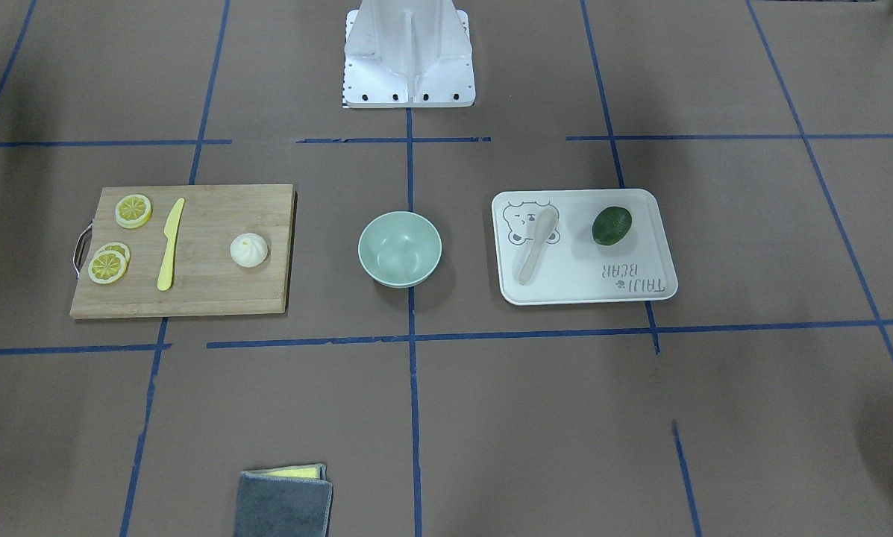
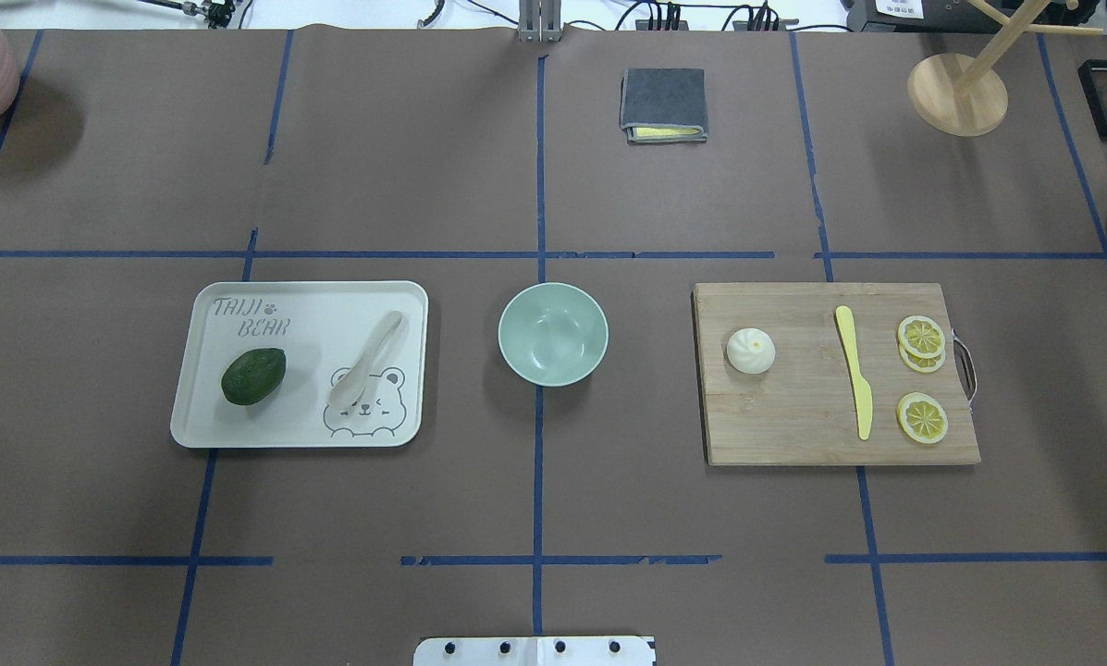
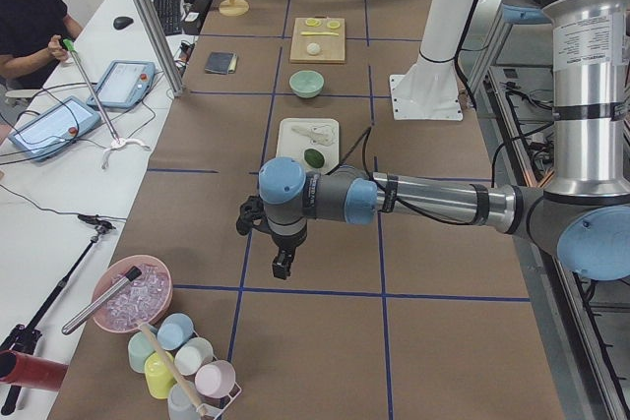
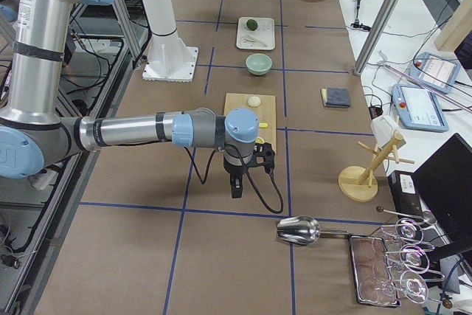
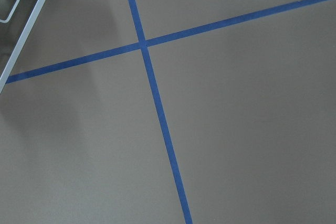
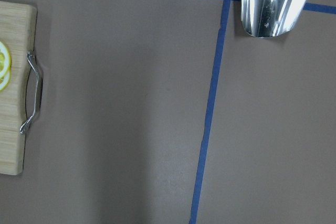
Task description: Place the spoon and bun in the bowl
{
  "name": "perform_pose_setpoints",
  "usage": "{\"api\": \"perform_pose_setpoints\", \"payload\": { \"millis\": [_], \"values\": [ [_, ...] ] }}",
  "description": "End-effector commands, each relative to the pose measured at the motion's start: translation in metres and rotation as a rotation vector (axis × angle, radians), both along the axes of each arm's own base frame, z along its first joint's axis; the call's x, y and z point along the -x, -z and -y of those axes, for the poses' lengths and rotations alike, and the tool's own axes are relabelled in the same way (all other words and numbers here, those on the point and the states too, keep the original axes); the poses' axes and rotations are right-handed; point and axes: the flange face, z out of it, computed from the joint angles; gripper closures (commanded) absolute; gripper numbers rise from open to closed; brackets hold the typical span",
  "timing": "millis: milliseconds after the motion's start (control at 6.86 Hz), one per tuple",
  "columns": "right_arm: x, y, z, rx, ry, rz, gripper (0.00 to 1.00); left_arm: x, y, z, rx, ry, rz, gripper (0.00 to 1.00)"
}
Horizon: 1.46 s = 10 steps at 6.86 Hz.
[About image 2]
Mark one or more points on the white steamed bun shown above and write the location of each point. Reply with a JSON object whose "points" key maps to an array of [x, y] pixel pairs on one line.
{"points": [[750, 351]]}

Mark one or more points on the white ceramic spoon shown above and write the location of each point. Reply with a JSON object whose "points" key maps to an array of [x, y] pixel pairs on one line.
{"points": [[350, 388]]}

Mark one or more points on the light green bowl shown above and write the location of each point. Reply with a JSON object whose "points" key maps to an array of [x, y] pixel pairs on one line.
{"points": [[553, 334]]}

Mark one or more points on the white bear serving tray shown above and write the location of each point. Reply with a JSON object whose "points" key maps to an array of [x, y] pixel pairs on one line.
{"points": [[322, 327]]}

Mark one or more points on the grey folded cloth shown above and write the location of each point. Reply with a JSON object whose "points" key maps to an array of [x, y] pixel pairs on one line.
{"points": [[664, 105]]}

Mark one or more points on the wooden cutting board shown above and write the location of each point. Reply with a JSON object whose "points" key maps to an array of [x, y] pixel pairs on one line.
{"points": [[801, 411]]}

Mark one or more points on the green avocado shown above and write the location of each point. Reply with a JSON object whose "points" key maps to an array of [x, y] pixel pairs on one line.
{"points": [[254, 375]]}

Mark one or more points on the yellow plastic knife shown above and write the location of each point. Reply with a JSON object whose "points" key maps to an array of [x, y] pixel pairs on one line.
{"points": [[862, 391]]}

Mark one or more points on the upper lemon slice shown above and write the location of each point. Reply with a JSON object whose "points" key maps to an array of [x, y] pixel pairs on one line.
{"points": [[921, 337]]}

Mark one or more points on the lemon slice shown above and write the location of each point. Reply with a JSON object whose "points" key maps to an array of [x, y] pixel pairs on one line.
{"points": [[922, 418], [921, 337]]}

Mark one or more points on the hidden lemon slice underneath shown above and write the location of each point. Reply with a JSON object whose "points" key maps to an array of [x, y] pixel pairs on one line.
{"points": [[923, 365]]}

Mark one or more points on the lower lemon slice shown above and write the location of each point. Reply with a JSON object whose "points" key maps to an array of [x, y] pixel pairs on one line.
{"points": [[922, 418]]}

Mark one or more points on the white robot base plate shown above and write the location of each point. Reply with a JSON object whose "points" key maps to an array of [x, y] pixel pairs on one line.
{"points": [[537, 650]]}

